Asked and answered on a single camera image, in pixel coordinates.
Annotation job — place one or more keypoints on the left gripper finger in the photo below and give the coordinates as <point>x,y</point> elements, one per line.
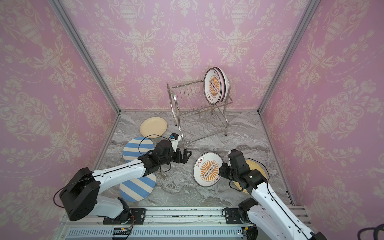
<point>185,159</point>
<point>187,153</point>

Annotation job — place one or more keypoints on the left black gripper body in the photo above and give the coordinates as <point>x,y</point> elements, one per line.
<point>176,156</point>

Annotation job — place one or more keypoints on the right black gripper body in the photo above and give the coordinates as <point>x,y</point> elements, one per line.
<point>229,171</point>

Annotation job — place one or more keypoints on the sunburst pattern plate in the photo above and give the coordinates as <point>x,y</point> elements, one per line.
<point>206,169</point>
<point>212,86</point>

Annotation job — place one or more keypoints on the yellow plate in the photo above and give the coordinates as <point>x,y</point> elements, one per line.
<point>253,166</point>

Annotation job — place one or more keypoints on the chrome wire dish rack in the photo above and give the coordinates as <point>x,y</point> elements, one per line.
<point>194,116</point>

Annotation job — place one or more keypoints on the blue striped plate front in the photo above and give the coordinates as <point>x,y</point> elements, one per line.
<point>138,189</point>

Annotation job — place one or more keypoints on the blue striped plate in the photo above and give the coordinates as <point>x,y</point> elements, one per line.
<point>137,147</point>
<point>138,189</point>

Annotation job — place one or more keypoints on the pink bear plate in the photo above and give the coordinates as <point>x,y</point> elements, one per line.
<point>226,88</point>

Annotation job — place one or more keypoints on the petal pattern plate orange rim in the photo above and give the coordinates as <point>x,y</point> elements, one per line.
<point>221,76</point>

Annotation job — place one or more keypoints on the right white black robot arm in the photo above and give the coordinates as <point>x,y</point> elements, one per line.
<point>264,208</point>

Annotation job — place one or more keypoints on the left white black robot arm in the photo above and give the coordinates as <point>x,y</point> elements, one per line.
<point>82,196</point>

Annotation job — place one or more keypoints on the cream plate back left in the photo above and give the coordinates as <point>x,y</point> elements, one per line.
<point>153,127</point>

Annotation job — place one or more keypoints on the blue striped plate rear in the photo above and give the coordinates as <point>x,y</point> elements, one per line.
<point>137,147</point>

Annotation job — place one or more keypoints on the black object bottom right corner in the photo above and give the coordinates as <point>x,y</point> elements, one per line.
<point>375,231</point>

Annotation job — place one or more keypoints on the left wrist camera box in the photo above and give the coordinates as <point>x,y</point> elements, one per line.
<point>175,139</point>

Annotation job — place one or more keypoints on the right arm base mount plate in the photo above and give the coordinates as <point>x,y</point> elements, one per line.
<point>235,216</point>

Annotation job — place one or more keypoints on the aluminium front rail frame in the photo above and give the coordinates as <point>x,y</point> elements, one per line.
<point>168,223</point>

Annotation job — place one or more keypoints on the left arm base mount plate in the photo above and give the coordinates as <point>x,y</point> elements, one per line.
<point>134,216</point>

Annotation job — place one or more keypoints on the right aluminium corner post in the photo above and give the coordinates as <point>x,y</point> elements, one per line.
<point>294,41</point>

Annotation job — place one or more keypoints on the aluminium corner post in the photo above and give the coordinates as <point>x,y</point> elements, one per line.
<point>294,41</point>
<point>74,35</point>

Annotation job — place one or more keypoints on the left aluminium corner post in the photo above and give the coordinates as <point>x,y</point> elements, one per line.
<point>74,35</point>

